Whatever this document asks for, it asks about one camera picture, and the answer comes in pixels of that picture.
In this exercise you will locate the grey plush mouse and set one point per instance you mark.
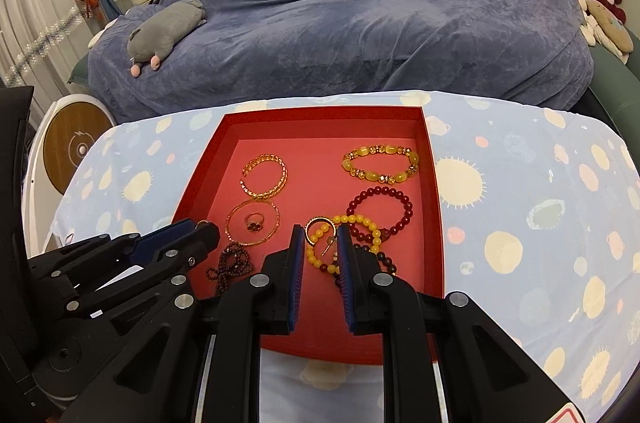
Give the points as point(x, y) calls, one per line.
point(160, 33)

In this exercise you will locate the gold hoop earring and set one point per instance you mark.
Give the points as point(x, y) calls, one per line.
point(202, 223)
point(314, 223)

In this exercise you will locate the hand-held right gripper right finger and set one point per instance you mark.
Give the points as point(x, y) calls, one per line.
point(345, 283)

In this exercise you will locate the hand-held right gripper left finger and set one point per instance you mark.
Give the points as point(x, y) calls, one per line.
point(297, 283)

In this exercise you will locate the red cardboard box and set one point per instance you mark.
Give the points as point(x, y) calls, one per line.
point(310, 153)

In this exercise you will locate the blue-grey velvet blanket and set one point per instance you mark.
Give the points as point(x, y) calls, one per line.
point(375, 18)

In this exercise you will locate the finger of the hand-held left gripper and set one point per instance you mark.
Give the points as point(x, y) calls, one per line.
point(160, 240)
point(195, 248)

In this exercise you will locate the cream plush toy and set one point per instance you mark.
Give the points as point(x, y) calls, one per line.
point(612, 33)

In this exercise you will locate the gold bangle with red clover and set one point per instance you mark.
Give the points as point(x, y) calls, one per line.
point(253, 224)

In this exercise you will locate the green bed frame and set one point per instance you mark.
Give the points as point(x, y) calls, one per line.
point(620, 88)

